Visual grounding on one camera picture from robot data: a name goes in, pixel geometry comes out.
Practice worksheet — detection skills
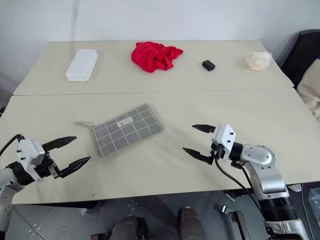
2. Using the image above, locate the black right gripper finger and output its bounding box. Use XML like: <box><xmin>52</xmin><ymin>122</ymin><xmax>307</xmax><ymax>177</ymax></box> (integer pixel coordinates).
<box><xmin>182</xmin><ymin>147</ymin><xmax>215</xmax><ymax>166</ymax></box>
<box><xmin>191</xmin><ymin>123</ymin><xmax>217</xmax><ymax>134</ymax></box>

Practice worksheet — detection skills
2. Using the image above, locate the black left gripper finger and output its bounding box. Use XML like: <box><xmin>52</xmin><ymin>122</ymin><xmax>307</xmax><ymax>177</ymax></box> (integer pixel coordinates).
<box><xmin>58</xmin><ymin>156</ymin><xmax>92</xmax><ymax>179</ymax></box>
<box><xmin>41</xmin><ymin>136</ymin><xmax>78</xmax><ymax>152</ymax></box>

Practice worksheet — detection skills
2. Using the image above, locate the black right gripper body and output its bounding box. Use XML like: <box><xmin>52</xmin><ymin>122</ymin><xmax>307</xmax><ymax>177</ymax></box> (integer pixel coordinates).
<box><xmin>209</xmin><ymin>142</ymin><xmax>226</xmax><ymax>161</ymax></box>

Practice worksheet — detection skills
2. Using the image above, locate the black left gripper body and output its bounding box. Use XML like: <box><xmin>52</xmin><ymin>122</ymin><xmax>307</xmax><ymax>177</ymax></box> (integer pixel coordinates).
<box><xmin>34</xmin><ymin>152</ymin><xmax>61</xmax><ymax>180</ymax></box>

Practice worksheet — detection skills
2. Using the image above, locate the grey checked pouch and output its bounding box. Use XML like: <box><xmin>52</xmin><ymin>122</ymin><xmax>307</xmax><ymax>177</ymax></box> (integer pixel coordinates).
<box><xmin>73</xmin><ymin>102</ymin><xmax>165</xmax><ymax>158</ymax></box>

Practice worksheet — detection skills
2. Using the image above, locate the small black block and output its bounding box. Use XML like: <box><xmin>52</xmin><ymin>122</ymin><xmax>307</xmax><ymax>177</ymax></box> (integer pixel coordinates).
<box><xmin>201</xmin><ymin>59</ymin><xmax>217</xmax><ymax>72</ymax></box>

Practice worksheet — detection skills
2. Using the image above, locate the dark brown rounded shape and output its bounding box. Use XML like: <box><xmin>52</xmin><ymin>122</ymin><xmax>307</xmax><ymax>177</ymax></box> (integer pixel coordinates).
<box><xmin>111</xmin><ymin>215</ymin><xmax>149</xmax><ymax>240</ymax></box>
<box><xmin>176</xmin><ymin>206</ymin><xmax>205</xmax><ymax>240</ymax></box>

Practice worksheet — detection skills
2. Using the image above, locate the white rectangular plastic box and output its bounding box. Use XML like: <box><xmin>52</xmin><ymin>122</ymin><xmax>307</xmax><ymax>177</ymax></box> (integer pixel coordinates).
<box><xmin>65</xmin><ymin>48</ymin><xmax>99</xmax><ymax>82</ymax></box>

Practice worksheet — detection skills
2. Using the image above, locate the crumpled white plastic bag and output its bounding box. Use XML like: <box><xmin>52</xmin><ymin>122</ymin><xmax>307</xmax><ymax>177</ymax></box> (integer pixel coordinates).
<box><xmin>245</xmin><ymin>51</ymin><xmax>273</xmax><ymax>72</ymax></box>

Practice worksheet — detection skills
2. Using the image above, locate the crumpled red cloth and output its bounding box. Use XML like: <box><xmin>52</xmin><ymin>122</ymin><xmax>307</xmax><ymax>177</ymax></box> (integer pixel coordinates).
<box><xmin>130</xmin><ymin>41</ymin><xmax>185</xmax><ymax>74</ymax></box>

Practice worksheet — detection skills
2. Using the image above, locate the black chair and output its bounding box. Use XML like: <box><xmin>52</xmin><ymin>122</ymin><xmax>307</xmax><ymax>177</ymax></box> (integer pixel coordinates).
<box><xmin>280</xmin><ymin>29</ymin><xmax>320</xmax><ymax>89</ymax></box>

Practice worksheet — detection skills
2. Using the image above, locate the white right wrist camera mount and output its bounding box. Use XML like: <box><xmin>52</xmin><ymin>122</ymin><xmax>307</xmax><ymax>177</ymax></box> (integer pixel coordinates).
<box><xmin>210</xmin><ymin>123</ymin><xmax>237</xmax><ymax>161</ymax></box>

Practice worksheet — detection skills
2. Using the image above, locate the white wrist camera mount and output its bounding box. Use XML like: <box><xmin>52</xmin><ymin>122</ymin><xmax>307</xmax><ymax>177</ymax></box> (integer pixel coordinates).
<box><xmin>210</xmin><ymin>123</ymin><xmax>237</xmax><ymax>161</ymax></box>
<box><xmin>16</xmin><ymin>139</ymin><xmax>46</xmax><ymax>181</ymax></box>

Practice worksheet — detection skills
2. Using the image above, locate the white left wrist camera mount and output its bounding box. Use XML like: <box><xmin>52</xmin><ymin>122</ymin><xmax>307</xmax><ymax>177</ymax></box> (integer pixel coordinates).
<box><xmin>16</xmin><ymin>139</ymin><xmax>46</xmax><ymax>181</ymax></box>

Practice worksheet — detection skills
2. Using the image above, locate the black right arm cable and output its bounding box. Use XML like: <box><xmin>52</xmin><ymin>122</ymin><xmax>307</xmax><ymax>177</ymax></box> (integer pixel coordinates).
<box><xmin>214</xmin><ymin>158</ymin><xmax>263</xmax><ymax>210</ymax></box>

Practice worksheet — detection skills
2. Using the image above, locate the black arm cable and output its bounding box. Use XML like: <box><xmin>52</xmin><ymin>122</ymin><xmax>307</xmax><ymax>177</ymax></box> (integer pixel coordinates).
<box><xmin>214</xmin><ymin>158</ymin><xmax>263</xmax><ymax>210</ymax></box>
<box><xmin>0</xmin><ymin>134</ymin><xmax>25</xmax><ymax>155</ymax></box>

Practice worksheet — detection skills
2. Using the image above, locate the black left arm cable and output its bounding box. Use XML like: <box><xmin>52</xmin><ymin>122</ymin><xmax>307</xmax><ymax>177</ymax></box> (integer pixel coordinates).
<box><xmin>0</xmin><ymin>134</ymin><xmax>25</xmax><ymax>155</ymax></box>

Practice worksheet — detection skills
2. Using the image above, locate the black metal frame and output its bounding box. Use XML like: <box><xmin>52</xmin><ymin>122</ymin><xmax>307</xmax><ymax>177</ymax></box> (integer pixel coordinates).
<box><xmin>221</xmin><ymin>204</ymin><xmax>254</xmax><ymax>240</ymax></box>

